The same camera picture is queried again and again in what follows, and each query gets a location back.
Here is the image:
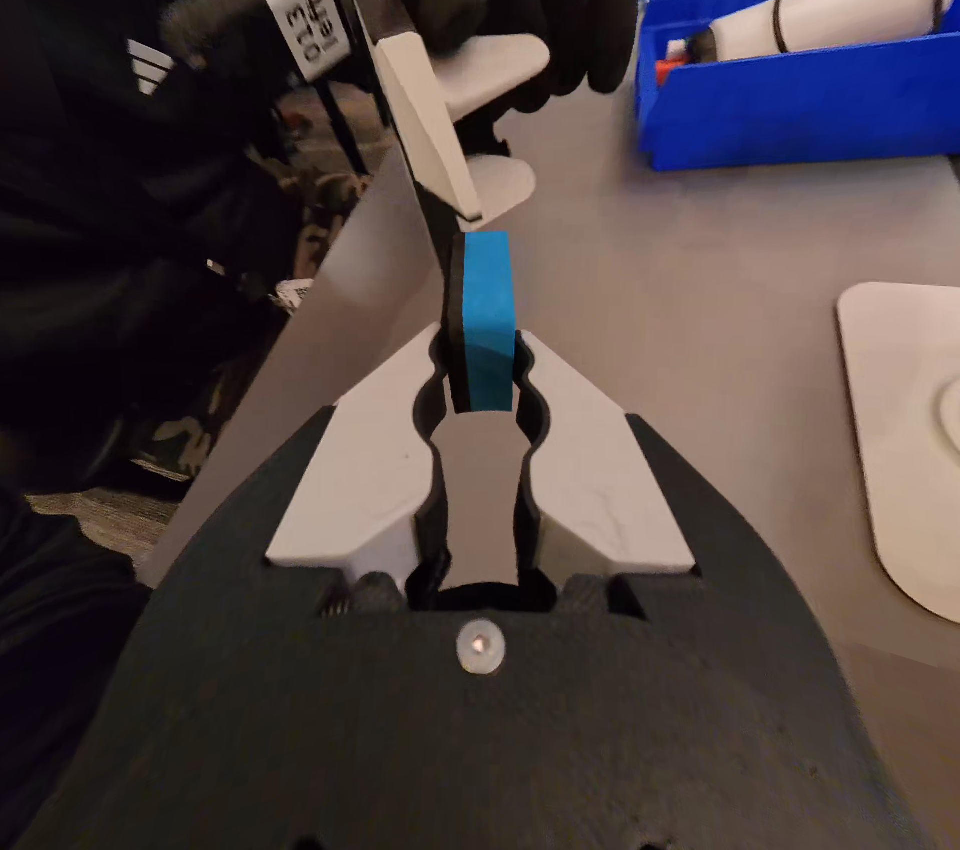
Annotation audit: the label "blue plastic bin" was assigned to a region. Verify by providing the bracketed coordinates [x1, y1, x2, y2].
[636, 0, 960, 172]

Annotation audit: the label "white bottle with black cap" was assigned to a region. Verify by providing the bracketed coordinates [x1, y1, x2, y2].
[690, 0, 960, 62]

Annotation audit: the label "white stand base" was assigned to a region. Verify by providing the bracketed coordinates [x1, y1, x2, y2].
[836, 281, 960, 625]

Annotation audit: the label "person's camouflage pants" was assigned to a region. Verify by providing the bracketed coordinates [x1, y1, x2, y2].
[123, 107, 376, 484]

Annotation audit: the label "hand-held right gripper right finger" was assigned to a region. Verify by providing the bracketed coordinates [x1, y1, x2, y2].
[512, 329, 697, 589]

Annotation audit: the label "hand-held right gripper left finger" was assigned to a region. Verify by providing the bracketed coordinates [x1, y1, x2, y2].
[264, 322, 453, 607]

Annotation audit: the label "black cord loop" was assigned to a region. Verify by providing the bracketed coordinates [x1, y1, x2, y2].
[772, 0, 946, 55]

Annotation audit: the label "blue felt eraser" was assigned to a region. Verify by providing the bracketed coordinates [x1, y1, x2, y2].
[446, 231, 520, 416]

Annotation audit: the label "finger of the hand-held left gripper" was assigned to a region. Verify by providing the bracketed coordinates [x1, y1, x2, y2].
[373, 31, 483, 223]
[403, 141, 465, 268]

